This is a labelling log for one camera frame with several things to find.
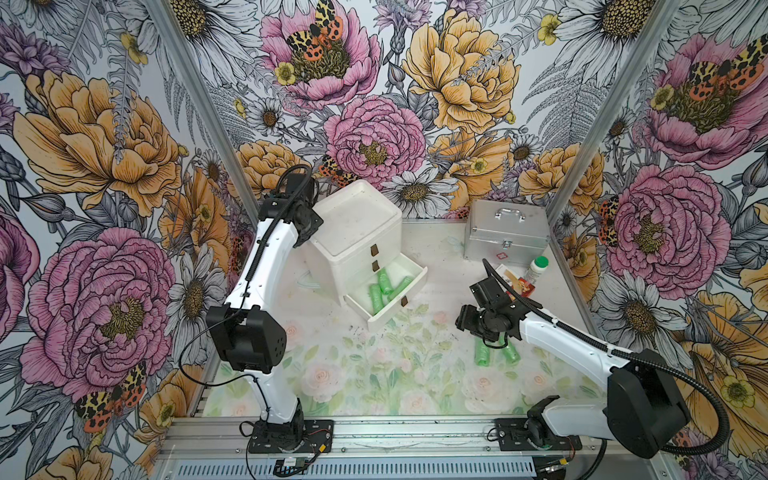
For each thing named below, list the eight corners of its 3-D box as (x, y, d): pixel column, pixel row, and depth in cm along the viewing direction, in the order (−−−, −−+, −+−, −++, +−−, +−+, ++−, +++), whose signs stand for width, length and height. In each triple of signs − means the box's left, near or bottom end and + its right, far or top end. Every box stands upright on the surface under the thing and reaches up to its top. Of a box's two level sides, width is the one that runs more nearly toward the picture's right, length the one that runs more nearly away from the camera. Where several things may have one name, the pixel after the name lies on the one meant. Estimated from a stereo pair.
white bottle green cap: (523, 280, 105) (533, 264, 99) (527, 269, 108) (536, 253, 102) (536, 285, 104) (547, 269, 97) (539, 274, 107) (549, 258, 100)
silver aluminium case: (467, 269, 110) (477, 238, 97) (457, 217, 127) (464, 185, 115) (538, 269, 110) (557, 238, 98) (518, 217, 128) (533, 185, 115)
